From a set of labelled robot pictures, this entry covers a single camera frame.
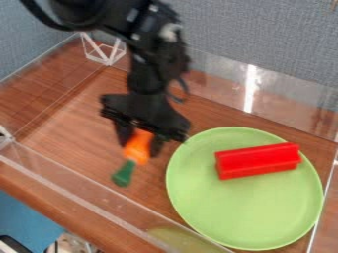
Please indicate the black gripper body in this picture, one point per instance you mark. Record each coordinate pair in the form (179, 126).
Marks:
(147, 112)

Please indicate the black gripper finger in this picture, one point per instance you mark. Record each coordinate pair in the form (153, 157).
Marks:
(125, 132)
(158, 142)

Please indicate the orange toy carrot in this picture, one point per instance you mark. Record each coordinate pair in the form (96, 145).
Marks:
(137, 152)

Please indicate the red plastic block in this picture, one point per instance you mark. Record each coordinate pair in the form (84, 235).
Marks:
(257, 160)

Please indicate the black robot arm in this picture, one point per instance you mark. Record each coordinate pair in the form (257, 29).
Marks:
(149, 26)

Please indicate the green round plate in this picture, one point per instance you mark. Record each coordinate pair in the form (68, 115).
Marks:
(255, 213)

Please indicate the clear acrylic enclosure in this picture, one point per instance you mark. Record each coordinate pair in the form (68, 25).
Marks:
(60, 152)

